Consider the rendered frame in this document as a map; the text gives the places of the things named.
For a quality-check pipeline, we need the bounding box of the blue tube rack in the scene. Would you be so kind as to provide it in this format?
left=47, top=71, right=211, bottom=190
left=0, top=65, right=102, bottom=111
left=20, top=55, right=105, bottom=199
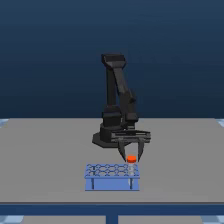
left=84, top=163, right=141, bottom=192

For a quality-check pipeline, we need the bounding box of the orange-capped clear centrifuge tube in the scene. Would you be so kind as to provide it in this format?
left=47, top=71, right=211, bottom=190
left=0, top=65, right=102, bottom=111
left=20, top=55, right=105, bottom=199
left=126, top=155, right=137, bottom=177

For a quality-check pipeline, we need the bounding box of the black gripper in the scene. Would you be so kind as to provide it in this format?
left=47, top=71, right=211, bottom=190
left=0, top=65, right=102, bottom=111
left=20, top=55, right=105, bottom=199
left=111, top=130, right=152, bottom=163

